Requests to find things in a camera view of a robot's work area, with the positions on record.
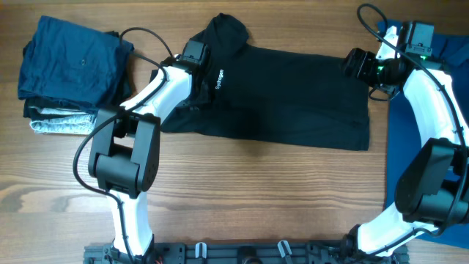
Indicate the black polo shirt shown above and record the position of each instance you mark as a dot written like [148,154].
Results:
[273,96]

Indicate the folded light grey garment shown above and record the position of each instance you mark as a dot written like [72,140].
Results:
[60,121]

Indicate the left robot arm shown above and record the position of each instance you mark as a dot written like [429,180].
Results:
[125,152]

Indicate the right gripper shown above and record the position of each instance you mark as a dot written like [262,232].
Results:
[366,59]

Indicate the folded navy blue shirt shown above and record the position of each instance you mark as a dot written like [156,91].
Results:
[73,62]

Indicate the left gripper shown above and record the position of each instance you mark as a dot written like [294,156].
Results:
[205,95]

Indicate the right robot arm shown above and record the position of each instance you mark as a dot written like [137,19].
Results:
[431,194]

